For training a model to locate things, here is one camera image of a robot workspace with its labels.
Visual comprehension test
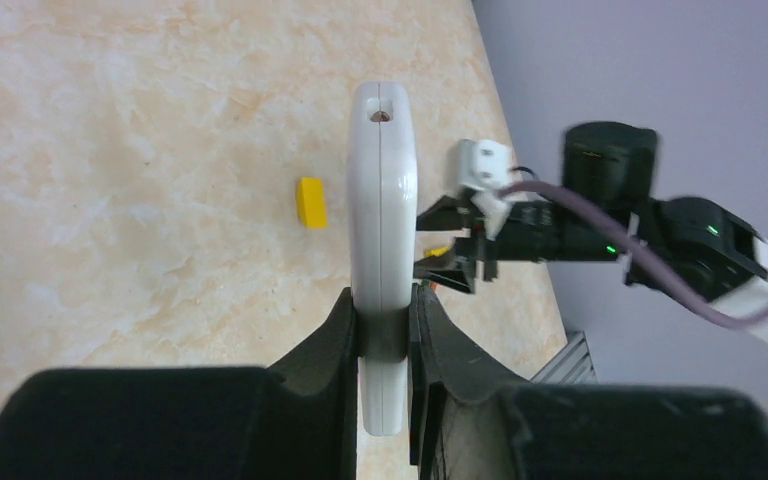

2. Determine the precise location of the yellow block centre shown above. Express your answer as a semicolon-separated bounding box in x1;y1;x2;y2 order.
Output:
296;177;328;229

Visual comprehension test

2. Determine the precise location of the white remote control back up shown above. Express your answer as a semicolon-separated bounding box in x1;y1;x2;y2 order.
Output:
346;81;418;436

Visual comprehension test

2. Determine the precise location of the yellow block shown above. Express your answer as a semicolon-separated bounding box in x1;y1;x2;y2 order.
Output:
423;246;451;258
296;177;328;229

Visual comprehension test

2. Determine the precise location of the yellow block right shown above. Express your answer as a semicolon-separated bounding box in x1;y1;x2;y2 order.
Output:
423;246;451;258

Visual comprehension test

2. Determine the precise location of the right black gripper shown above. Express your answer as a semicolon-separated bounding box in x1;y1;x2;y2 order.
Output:
414;196;625;295

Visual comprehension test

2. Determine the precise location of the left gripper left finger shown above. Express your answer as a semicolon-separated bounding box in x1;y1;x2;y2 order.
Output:
0;290;358;479

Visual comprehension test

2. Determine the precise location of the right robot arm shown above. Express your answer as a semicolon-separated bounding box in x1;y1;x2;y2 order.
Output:
413;121;768;344

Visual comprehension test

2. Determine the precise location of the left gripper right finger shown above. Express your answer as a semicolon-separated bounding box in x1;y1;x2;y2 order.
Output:
409;285;768;479

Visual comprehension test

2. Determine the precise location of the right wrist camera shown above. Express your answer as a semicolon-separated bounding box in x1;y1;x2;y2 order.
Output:
454;139;512;221

